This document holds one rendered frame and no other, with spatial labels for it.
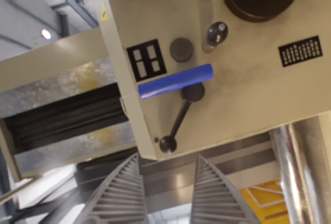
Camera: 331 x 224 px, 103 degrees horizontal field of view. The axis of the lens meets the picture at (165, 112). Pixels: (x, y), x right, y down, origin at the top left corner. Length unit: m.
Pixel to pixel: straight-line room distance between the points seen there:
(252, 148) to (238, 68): 0.89
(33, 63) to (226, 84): 1.29
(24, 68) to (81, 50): 0.45
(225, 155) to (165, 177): 0.45
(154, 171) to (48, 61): 1.09
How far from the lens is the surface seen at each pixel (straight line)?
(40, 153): 1.37
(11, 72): 1.49
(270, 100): 0.35
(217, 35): 0.25
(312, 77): 0.41
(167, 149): 0.25
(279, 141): 0.84
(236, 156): 1.12
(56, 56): 1.27
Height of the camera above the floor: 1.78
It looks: 2 degrees up
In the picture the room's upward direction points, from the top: 106 degrees counter-clockwise
